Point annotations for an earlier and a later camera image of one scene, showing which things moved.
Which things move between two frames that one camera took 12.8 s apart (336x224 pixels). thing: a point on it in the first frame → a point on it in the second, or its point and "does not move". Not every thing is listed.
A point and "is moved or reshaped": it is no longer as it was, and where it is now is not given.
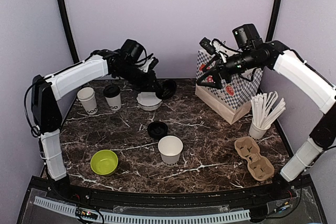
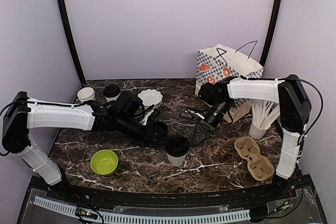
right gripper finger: [210, 71] → [201, 135]
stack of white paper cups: [86, 96] does not move
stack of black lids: [157, 129] does not move
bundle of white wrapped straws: [263, 115] does not move
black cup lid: [166, 89] → [177, 145]
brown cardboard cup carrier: [260, 168] does not move
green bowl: [103, 162] does not move
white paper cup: [170, 147] is moved or reshaped
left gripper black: [147, 86] → [148, 136]
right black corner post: [275, 7] does not move
